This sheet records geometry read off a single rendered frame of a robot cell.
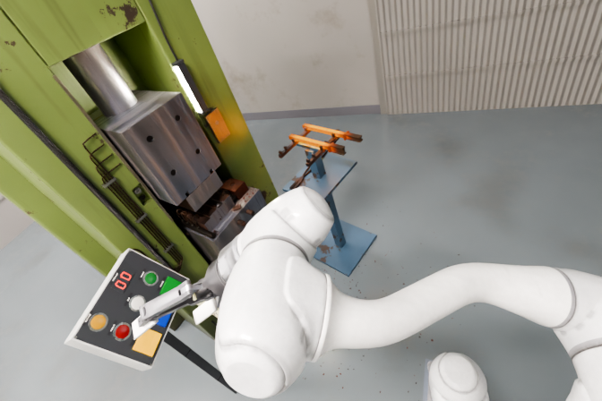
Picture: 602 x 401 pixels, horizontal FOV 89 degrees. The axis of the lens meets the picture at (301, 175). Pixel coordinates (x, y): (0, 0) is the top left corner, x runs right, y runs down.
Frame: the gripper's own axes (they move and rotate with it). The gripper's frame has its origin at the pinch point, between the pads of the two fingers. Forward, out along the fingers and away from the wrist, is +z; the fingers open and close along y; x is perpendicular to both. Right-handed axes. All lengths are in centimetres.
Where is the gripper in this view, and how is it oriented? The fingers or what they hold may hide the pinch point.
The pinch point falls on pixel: (170, 321)
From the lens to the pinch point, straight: 73.9
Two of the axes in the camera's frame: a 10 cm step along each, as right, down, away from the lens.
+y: -5.5, -2.0, -8.1
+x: 4.3, 7.6, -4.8
